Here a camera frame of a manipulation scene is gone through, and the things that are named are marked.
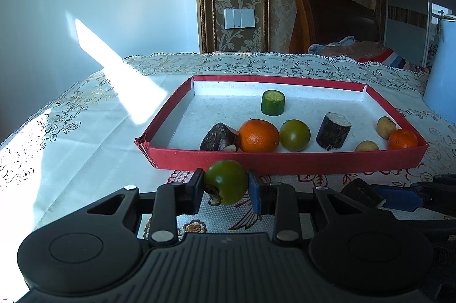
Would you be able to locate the light blue kettle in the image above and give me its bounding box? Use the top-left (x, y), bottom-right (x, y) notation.
top-left (423, 15), bottom-right (456, 123)

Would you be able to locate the green tomato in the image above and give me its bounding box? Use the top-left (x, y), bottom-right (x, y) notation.
top-left (280, 119), bottom-right (312, 153)
top-left (204, 160), bottom-right (249, 206)

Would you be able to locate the wooden chair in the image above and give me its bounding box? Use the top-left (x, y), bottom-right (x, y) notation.
top-left (288, 0), bottom-right (382, 55)

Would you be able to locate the red-edged lace doily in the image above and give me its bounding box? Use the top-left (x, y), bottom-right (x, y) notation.
top-left (142, 168), bottom-right (456, 240)

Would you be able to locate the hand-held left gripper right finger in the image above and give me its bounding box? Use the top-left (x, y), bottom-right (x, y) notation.
top-left (247, 169), bottom-right (397, 247)

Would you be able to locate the small yellow fruit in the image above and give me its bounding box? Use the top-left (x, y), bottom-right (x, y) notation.
top-left (377, 116), bottom-right (397, 139)
top-left (355, 140), bottom-right (380, 153)

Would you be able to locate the patterned wardrobe door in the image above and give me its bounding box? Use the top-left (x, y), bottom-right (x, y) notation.
top-left (384, 0), bottom-right (456, 71)

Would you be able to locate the green cucumber piece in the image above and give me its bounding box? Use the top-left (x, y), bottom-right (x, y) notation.
top-left (261, 90), bottom-right (287, 117)

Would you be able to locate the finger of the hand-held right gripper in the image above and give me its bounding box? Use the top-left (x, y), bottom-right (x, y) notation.
top-left (420, 206), bottom-right (456, 244)
top-left (370, 175), bottom-right (456, 212)

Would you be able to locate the white wall switch panel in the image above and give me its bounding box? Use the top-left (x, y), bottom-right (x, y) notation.
top-left (224, 8), bottom-right (256, 30)

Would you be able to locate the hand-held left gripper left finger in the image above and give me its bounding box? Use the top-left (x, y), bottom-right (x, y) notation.
top-left (84, 168), bottom-right (206, 247)

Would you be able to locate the striped bedding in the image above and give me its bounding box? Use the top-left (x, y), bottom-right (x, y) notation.
top-left (308, 36), bottom-right (430, 74)

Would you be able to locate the red shallow cardboard tray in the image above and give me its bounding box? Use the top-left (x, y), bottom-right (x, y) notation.
top-left (135, 75), bottom-right (429, 176)

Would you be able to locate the small orange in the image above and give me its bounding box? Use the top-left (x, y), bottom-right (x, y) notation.
top-left (388, 128), bottom-right (420, 151)

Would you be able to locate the large orange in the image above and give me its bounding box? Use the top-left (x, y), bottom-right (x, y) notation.
top-left (238, 119), bottom-right (280, 153)

